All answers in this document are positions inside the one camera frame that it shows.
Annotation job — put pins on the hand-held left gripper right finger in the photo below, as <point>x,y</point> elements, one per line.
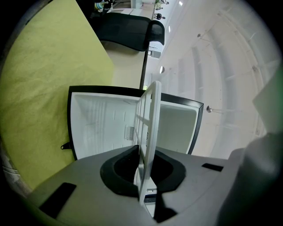
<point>194,187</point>

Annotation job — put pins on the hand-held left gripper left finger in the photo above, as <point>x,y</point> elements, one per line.
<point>88,187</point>

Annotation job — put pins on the white plastic rack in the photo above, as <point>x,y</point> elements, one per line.
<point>153,114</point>

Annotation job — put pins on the green tablecloth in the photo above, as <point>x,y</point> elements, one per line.
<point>50,88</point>

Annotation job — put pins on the beige desk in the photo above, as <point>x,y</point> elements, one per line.
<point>126,68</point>

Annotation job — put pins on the black mesh office chair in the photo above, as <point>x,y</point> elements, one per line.
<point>128,31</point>

